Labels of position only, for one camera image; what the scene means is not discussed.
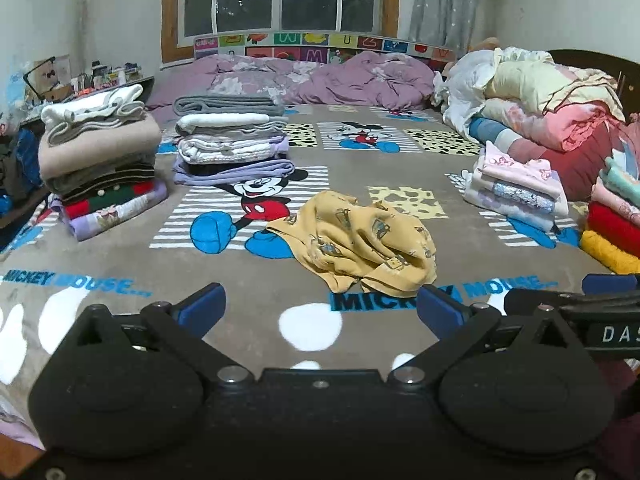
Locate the dark red blanket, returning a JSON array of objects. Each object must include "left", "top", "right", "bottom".
[{"left": 507, "top": 119, "right": 640, "bottom": 202}]

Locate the grey-topped folded clothes stack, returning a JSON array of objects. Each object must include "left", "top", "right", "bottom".
[{"left": 172, "top": 94, "right": 297, "bottom": 187}]

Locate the black desk lamp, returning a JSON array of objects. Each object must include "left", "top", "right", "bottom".
[{"left": 22, "top": 56, "right": 57, "bottom": 107}]

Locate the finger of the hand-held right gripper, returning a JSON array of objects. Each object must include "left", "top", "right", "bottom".
[{"left": 502, "top": 273, "right": 640, "bottom": 318}]

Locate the white crumpled quilt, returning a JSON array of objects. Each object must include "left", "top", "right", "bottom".
[{"left": 432, "top": 46, "right": 556, "bottom": 136}]

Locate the person's right forearm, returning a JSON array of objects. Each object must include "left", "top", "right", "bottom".
[{"left": 595, "top": 357, "right": 640, "bottom": 466}]

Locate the pink-topped folded clothes stack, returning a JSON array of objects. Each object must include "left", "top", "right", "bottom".
[{"left": 464, "top": 141, "right": 571, "bottom": 233}]

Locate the pink quilt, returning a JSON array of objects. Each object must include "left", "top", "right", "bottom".
[{"left": 537, "top": 101, "right": 628, "bottom": 155}]

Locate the red and yellow folded stack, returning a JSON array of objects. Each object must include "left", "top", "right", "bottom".
[{"left": 580, "top": 155, "right": 640, "bottom": 275}]

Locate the purple floral duvet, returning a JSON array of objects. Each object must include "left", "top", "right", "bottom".
[{"left": 145, "top": 52, "right": 443, "bottom": 111}]

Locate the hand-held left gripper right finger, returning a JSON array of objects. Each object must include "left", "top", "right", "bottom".
[{"left": 387, "top": 285, "right": 576, "bottom": 386}]

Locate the grey patterned curtain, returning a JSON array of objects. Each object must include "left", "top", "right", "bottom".
[{"left": 407, "top": 0, "right": 493, "bottom": 53}]

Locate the row of small bottles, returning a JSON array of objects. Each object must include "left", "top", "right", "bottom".
[{"left": 74, "top": 60, "right": 145, "bottom": 93}]

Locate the dark wooden headboard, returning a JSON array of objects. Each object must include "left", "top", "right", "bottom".
[{"left": 547, "top": 49, "right": 640, "bottom": 111}]

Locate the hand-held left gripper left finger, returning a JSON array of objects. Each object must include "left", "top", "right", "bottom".
[{"left": 75, "top": 282, "right": 256, "bottom": 386}]

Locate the colourful alphabet foam mat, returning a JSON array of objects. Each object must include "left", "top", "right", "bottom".
[{"left": 192, "top": 31, "right": 458, "bottom": 68}]

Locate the pile of dark clothes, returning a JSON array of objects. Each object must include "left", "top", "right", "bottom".
[{"left": 0, "top": 122, "right": 48, "bottom": 253}]

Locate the yellow printed shirt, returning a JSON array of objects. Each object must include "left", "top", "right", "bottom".
[{"left": 265, "top": 190, "right": 438, "bottom": 295}]

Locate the cartoon printed blanket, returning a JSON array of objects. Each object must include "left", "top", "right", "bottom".
[{"left": 0, "top": 102, "right": 640, "bottom": 451}]

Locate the beige-topped folded clothes stack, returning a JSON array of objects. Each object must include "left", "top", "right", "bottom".
[{"left": 39, "top": 84, "right": 168, "bottom": 242}]

